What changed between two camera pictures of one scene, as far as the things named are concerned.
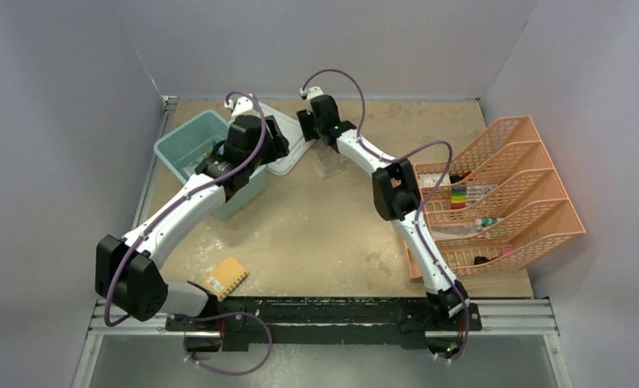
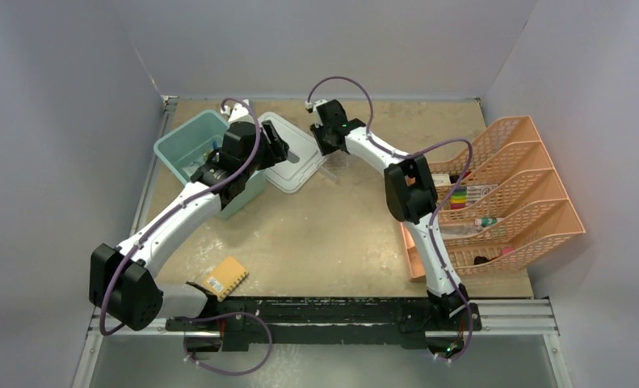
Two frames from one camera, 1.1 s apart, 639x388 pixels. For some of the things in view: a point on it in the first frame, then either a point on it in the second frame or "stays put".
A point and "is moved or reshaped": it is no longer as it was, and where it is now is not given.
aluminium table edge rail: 169,103 stays put
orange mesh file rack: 492,203 stays put
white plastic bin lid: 291,132 is moved or reshaped
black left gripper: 276,144 stays put
